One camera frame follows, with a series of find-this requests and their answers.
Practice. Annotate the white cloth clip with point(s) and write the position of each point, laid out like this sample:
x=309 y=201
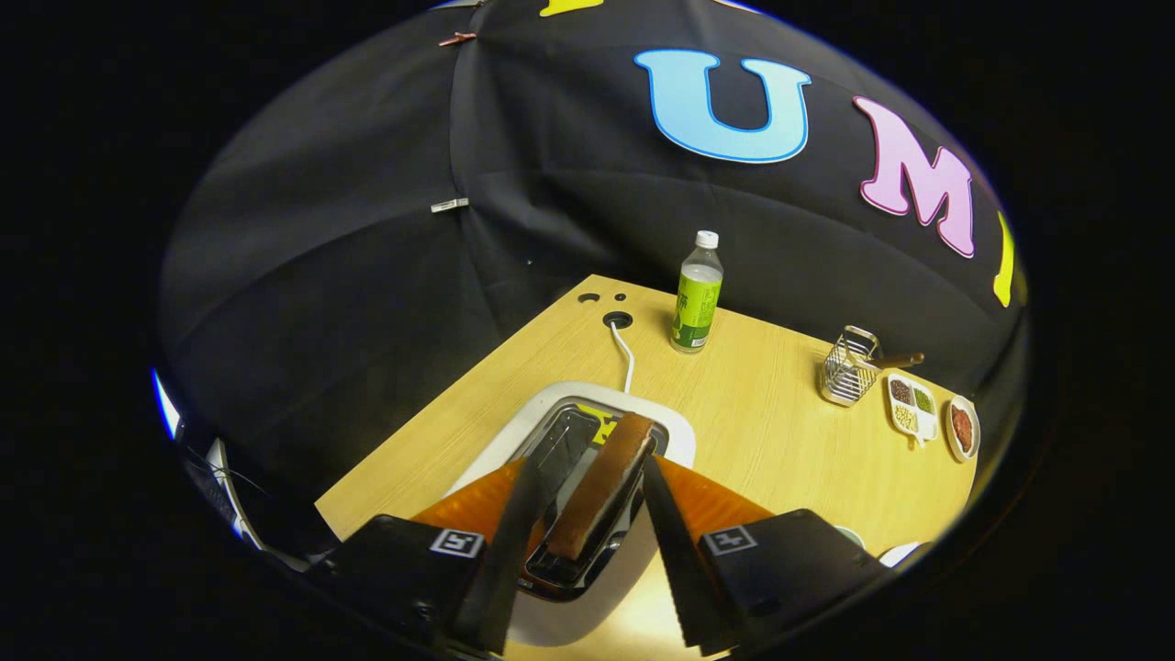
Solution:
x=450 y=205

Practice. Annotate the green label drink bottle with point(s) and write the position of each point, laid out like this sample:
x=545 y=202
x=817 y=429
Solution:
x=696 y=308

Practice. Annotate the pink cloth clip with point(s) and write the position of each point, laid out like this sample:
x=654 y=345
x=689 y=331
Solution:
x=457 y=39

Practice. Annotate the black backdrop cloth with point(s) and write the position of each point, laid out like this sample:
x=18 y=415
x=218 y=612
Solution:
x=367 y=275

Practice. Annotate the pale green round plate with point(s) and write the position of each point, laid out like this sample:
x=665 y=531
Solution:
x=850 y=538

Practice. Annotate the bread slice with brown crust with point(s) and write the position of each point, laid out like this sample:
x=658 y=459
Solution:
x=601 y=487

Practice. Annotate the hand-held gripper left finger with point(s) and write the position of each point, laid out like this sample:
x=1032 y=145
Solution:
x=500 y=569

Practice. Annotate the white round plate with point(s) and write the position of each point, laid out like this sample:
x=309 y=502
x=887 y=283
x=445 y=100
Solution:
x=960 y=456

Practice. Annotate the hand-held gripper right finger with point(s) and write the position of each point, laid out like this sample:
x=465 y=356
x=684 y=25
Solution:
x=679 y=569

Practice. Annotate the white square plate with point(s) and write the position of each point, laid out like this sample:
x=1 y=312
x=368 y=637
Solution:
x=900 y=554

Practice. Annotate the white divided dish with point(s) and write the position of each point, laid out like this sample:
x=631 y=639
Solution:
x=923 y=427

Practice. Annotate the dark red beans pile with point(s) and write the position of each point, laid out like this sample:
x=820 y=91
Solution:
x=901 y=391

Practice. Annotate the brown meat steak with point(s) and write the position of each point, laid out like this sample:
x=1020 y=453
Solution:
x=962 y=427

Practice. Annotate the pale soybeans pile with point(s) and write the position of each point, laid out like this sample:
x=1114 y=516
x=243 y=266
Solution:
x=904 y=420

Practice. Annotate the green beans pile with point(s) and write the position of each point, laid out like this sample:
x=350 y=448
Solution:
x=923 y=400

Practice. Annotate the white toaster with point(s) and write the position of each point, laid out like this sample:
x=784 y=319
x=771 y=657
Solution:
x=675 y=436

